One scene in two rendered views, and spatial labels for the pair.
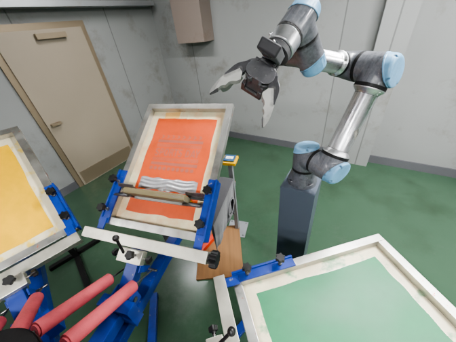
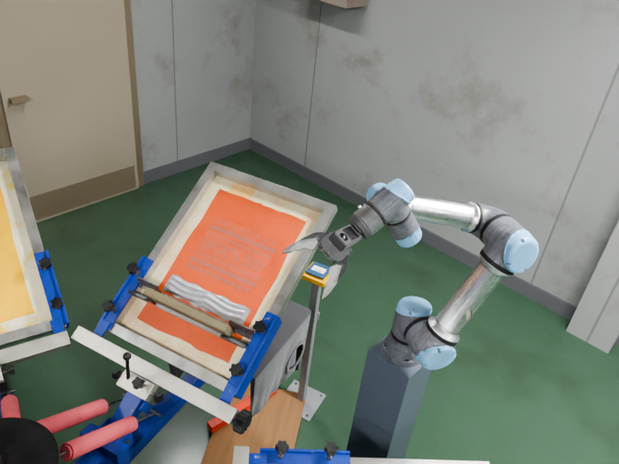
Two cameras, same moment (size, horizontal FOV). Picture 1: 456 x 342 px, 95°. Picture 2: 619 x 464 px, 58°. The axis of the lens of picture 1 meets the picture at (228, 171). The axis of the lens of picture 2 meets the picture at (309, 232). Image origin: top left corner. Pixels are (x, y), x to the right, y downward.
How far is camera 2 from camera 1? 93 cm
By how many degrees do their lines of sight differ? 4
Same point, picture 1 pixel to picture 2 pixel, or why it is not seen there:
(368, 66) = (495, 238)
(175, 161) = (227, 267)
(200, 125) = (278, 223)
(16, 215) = not seen: outside the picture
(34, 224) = (12, 303)
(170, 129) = (233, 213)
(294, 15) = (381, 203)
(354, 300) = not seen: outside the picture
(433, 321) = not seen: outside the picture
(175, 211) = (207, 342)
